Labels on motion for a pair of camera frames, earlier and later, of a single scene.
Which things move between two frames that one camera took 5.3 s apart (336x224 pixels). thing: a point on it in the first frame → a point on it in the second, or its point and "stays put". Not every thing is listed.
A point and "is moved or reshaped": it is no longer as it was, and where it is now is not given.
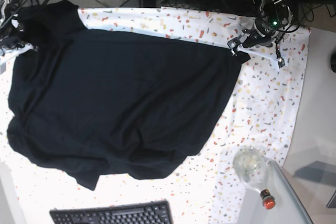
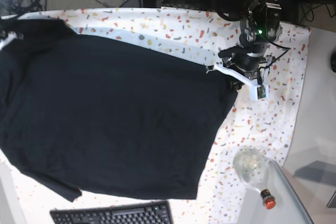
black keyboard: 156,212 stays put
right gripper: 263,31 → 246,58
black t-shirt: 89,103 is moved or reshaped
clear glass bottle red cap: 250,166 stays put
